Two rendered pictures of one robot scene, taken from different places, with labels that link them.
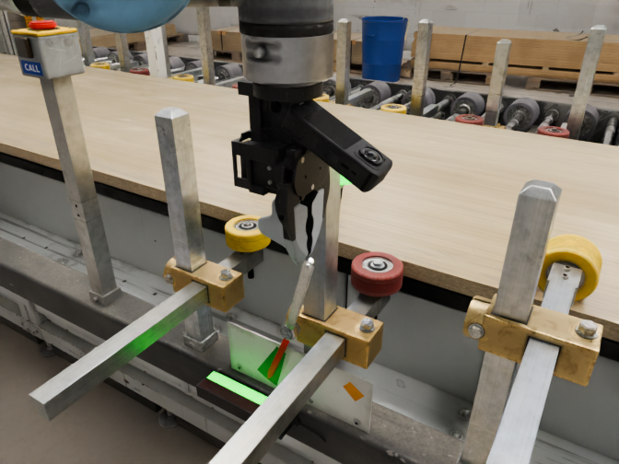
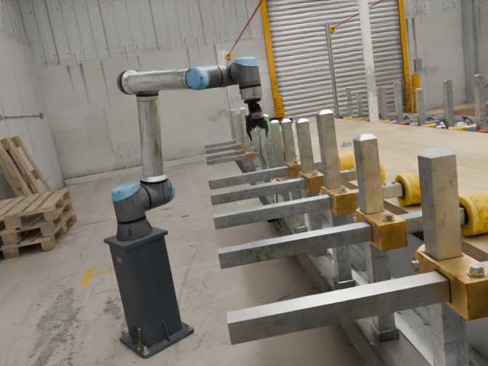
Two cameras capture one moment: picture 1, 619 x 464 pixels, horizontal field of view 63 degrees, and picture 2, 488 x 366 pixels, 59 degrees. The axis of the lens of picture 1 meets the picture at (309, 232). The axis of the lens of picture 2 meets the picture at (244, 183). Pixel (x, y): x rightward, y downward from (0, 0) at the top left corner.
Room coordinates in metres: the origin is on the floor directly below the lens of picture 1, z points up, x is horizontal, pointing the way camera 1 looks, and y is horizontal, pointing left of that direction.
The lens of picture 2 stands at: (-0.60, -1.39, 1.22)
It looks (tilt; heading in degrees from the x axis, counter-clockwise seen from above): 11 degrees down; 54
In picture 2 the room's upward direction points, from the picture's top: 9 degrees counter-clockwise
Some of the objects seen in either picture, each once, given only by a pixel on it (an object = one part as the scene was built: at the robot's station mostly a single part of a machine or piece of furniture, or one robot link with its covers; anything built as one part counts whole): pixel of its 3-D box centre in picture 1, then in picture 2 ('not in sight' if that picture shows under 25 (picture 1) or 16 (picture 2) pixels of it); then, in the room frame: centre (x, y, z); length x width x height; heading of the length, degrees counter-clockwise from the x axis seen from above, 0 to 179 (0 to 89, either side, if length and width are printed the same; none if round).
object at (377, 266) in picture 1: (375, 292); not in sight; (0.66, -0.10, 0.85); 0.08 x 0.08 x 0.11
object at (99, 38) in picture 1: (109, 36); (461, 110); (8.57, 3.19, 0.23); 2.41 x 0.77 x 0.17; 155
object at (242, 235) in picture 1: (249, 250); not in sight; (0.79, 0.11, 0.85); 0.08 x 0.08 x 0.11
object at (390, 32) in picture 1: (383, 48); not in sight; (6.40, -0.89, 0.36); 0.59 x 0.57 x 0.73; 154
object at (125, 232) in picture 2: not in sight; (133, 226); (0.20, 0.78, 0.65); 0.19 x 0.19 x 0.10
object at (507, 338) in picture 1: (529, 334); (293, 168); (0.45, -0.25, 0.95); 0.13 x 0.06 x 0.05; 59
